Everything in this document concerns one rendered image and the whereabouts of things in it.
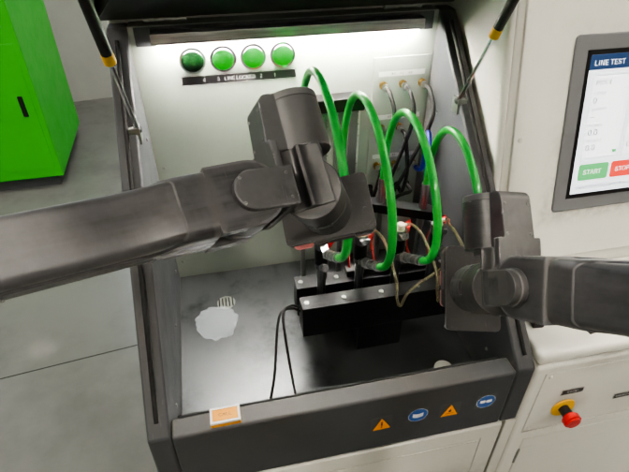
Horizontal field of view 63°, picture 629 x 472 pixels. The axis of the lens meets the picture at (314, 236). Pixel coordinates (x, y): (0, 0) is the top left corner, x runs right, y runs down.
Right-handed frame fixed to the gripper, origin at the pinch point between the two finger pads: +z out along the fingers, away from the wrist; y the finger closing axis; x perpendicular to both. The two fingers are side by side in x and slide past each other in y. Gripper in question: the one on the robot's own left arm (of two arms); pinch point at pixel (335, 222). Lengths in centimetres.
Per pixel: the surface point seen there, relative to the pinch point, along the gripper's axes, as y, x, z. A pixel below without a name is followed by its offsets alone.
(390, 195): -8.1, -4.9, 14.3
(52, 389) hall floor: 135, 18, 126
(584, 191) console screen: -48, -3, 47
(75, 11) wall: 188, -256, 271
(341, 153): -2.3, -11.0, 6.9
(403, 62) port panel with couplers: -18, -38, 41
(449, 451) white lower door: -9, 43, 50
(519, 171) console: -34, -9, 39
